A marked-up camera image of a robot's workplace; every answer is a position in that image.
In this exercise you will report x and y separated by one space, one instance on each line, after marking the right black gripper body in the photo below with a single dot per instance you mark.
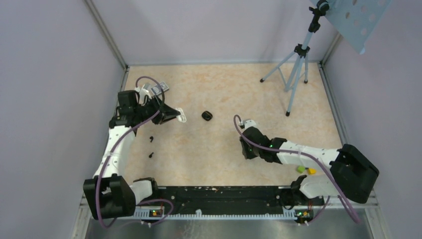
250 153

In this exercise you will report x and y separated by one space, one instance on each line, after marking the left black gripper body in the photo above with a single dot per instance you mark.
156 105

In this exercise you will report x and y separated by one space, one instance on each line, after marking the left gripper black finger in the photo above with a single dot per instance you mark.
170 112
166 118

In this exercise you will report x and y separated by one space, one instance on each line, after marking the small black case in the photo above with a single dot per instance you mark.
206 115

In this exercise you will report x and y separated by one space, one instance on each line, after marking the white earbud charging case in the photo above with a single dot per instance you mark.
181 117

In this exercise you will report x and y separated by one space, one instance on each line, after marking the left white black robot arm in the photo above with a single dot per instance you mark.
108 194

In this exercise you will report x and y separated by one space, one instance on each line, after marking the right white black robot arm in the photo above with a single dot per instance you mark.
346 172

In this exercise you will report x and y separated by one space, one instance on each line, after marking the grey playing card box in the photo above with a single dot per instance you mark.
159 88

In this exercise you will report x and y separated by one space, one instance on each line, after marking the green cube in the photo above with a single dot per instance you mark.
300 169

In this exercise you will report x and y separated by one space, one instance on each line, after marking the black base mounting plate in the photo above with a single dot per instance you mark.
231 200

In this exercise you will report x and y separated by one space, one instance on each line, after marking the perforated grey metal plate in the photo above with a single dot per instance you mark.
355 20

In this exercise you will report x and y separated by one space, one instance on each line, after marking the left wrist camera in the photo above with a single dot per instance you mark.
146 89

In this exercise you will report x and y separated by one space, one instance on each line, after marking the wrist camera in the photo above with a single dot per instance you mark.
146 89
247 123

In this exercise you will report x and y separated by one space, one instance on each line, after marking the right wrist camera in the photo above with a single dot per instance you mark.
247 123

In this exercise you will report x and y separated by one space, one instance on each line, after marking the grey camera tripod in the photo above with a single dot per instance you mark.
300 67

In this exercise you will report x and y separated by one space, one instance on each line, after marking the white cable duct rail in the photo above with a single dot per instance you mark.
146 214

